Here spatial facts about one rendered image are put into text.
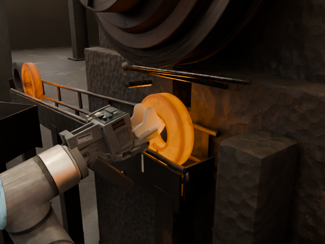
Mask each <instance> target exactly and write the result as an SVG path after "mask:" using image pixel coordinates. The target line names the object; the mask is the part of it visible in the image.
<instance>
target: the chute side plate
mask: <svg viewBox="0 0 325 244"><path fill-rule="evenodd" d="M10 97H11V102H12V103H18V104H28V105H37V108H38V115H39V123H40V124H41V125H43V126H44V127H46V128H47V129H49V130H51V127H50V124H52V125H54V126H55V127H56V128H57V135H59V133H61V132H63V131H65V130H67V131H69V132H72V131H74V130H76V129H78V128H80V127H82V126H84V125H86V124H85V123H83V122H80V121H78V120H76V119H74V118H71V117H69V116H67V115H65V114H62V113H60V112H58V111H55V110H53V109H51V108H49V107H46V106H44V105H42V104H40V103H37V102H35V101H33V100H31V99H29V98H26V97H24V96H22V95H20V94H18V93H16V92H13V91H10ZM59 136H60V135H59ZM141 154H143V159H144V172H142V155H141ZM103 160H104V159H103ZM106 162H107V161H106ZM109 164H110V163H109ZM110 165H111V166H113V167H114V168H116V169H117V170H118V169H120V170H123V171H125V172H126V173H127V175H128V178H129V179H130V180H131V181H133V182H134V183H135V184H137V185H138V186H139V187H141V188H142V189H143V190H145V191H146V192H148V193H149V194H150V195H152V196H153V197H154V185H156V186H157V187H159V188H160V189H161V190H163V191H164V192H166V193H168V194H169V195H170V196H172V197H173V199H174V206H173V212H174V213H176V214H177V215H181V182H182V174H180V173H178V172H177V171H175V170H173V169H171V168H170V167H168V166H167V165H165V164H163V163H161V162H160V161H158V160H156V159H155V158H153V157H151V156H149V155H148V154H146V153H144V152H139V153H137V154H136V155H135V156H131V157H130V158H127V159H125V160H123V161H119V162H117V161H116V162H115V163H114V162H112V163H111V164H110Z"/></svg>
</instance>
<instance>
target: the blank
mask: <svg viewBox="0 0 325 244"><path fill-rule="evenodd" d="M141 104H143V105H144V106H145V108H146V109H147V108H149V107H152V108H154V110H155V112H156V114H157V116H158V117H159V118H161V119H162V121H163V122H164V124H165V126H166V129H167V142H166V143H165V142H164V140H163V139H162V137H161V134H159V136H158V138H157V139H156V140H155V141H154V142H153V143H152V145H151V146H149V148H150V149H152V150H154V151H156V152H158V153H160V154H161V155H163V156H165V157H167V158H169V159H170V160H172V161H174V162H176V163H178V164H180V165H182V164H183V163H185V162H186V161H187V160H188V158H189V157H190V155H191V153H192V149H193V144H194V130H193V124H192V120H191V117H190V115H189V112H188V110H187V109H186V107H185V106H184V104H183V103H182V102H181V101H180V100H179V99H178V98H177V97H176V96H174V95H172V94H170V93H165V92H163V93H156V94H151V95H149V96H147V97H146V98H145V99H144V100H143V101H142V102H141Z"/></svg>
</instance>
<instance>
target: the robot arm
mask: <svg viewBox="0 0 325 244"><path fill-rule="evenodd" d="M87 121H88V123H87ZM164 127H165V124H164V122H163V121H162V119H161V118H159V117H158V116H157V114H156V112H155V110H154V108H152V107H149V108H147V109H146V108H145V106H144V105H143V104H141V103H139V104H137V105H135V106H134V110H133V116H132V117H131V118H130V115H129V113H125V112H123V111H121V110H119V109H116V108H114V107H112V106H110V105H107V106H105V107H103V108H101V109H99V110H97V111H95V112H93V113H90V114H88V115H86V125H84V126H82V127H80V128H78V129H76V130H74V131H72V132H69V131H67V130H65V131H63V132H61V133H59V135H60V137H61V140H62V142H63V143H62V144H61V145H56V146H54V147H52V148H50V149H48V150H46V151H44V152H42V153H40V154H38V155H36V156H35V157H32V158H30V159H28V160H26V161H24V162H23V163H21V164H19V165H17V166H15V167H13V168H11V169H9V170H7V171H5V172H3V173H1V174H0V229H1V230H3V229H5V230H6V231H7V233H8V234H9V236H10V237H11V239H12V241H13V242H14V244H75V243H74V242H73V241H72V239H71V238H70V236H69V235H68V233H67V232H66V231H65V229H64V228H63V226H62V225H61V223H60V221H59V220H58V218H57V216H56V214H55V212H54V210H53V208H52V206H51V204H50V202H49V201H50V200H51V199H53V198H54V197H56V196H58V195H60V194H62V193H63V192H65V191H67V190H68V189H70V188H72V187H73V186H75V185H77V184H78V183H80V180H82V179H84V178H86V177H87V176H89V170H88V168H89V169H91V170H92V171H94V172H96V173H97V174H99V175H100V176H102V177H103V178H105V179H106V180H108V181H109V182H110V183H111V185H112V186H113V187H114V188H119V189H122V190H123V191H125V192H128V191H129V189H130V188H131V186H132V185H133V181H131V180H130V179H129V178H128V175H127V173H126V172H125V171H123V170H120V169H118V170H117V169H116V168H114V167H113V166H111V165H110V164H111V163H112V162H114V163H115V162H116V161H117V162H119V161H123V160H125V159H127V158H130V157H131V156H135V155H136V154H137V153H140V152H142V151H144V150H145V149H147V148H148V147H149V146H151V145H152V143H153V142H154V141H155V140H156V139H157V138H158V136H159V134H160V133H161V132H162V130H163V129H164ZM134 138H135V139H134ZM103 159H104V160H103ZM106 161H107V162H106ZM109 163H110V164H109Z"/></svg>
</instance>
